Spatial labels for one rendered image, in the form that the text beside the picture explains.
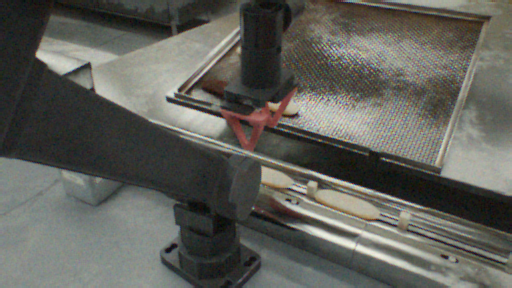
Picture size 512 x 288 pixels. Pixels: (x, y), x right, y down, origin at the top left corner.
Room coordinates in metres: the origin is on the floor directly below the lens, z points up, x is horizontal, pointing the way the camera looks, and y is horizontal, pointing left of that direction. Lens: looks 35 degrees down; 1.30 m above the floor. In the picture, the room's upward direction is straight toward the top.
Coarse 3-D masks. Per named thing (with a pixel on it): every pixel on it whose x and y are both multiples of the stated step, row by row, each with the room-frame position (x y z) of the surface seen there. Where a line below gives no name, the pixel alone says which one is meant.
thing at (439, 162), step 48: (384, 0) 1.07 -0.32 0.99; (336, 48) 0.90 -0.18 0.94; (384, 48) 0.88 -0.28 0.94; (432, 48) 0.87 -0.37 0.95; (480, 48) 0.85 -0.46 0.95; (192, 96) 0.77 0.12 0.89; (336, 96) 0.73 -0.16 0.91; (432, 96) 0.71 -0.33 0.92; (336, 144) 0.61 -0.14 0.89; (384, 144) 0.60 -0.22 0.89; (432, 144) 0.59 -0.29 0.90
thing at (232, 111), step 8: (224, 104) 0.54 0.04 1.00; (232, 104) 0.53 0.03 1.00; (240, 104) 0.54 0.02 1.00; (224, 112) 0.53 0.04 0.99; (232, 112) 0.52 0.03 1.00; (240, 112) 0.52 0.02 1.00; (248, 112) 0.51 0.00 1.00; (256, 112) 0.52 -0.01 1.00; (232, 120) 0.53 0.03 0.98; (248, 120) 0.51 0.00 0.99; (256, 120) 0.51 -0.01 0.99; (264, 120) 0.51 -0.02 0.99; (232, 128) 0.54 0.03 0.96; (240, 128) 0.54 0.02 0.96; (256, 128) 0.51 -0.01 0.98; (240, 136) 0.54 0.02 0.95; (256, 136) 0.52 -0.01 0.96; (248, 144) 0.53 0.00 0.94
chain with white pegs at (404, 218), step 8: (312, 184) 0.52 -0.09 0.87; (296, 192) 0.54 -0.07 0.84; (312, 192) 0.52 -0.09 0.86; (400, 216) 0.45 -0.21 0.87; (408, 216) 0.45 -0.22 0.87; (392, 224) 0.47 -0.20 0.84; (400, 224) 0.45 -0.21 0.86; (416, 232) 0.45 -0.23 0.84; (440, 240) 0.44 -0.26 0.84; (456, 248) 0.42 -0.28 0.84; (464, 248) 0.42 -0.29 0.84; (480, 256) 0.41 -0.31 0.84; (504, 264) 0.39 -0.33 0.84
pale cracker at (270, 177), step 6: (264, 168) 0.58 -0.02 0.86; (264, 174) 0.56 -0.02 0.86; (270, 174) 0.56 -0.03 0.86; (276, 174) 0.56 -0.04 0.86; (282, 174) 0.56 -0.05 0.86; (264, 180) 0.55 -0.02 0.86; (270, 180) 0.54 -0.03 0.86; (276, 180) 0.54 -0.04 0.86; (282, 180) 0.55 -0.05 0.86; (288, 180) 0.55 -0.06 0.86; (276, 186) 0.54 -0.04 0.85; (282, 186) 0.54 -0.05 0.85; (288, 186) 0.54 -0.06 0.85
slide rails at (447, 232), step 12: (300, 180) 0.56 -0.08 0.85; (288, 192) 0.53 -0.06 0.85; (372, 204) 0.50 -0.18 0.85; (384, 216) 0.48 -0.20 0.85; (396, 216) 0.47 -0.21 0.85; (396, 228) 0.45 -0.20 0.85; (420, 228) 0.45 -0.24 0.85; (432, 228) 0.45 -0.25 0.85; (444, 228) 0.45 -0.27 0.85; (420, 240) 0.43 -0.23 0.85; (432, 240) 0.43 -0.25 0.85; (456, 240) 0.43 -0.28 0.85; (468, 240) 0.43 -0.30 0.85; (480, 240) 0.43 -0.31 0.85; (456, 252) 0.41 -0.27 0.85; (492, 252) 0.41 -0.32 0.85; (504, 252) 0.41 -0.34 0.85; (492, 264) 0.39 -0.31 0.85
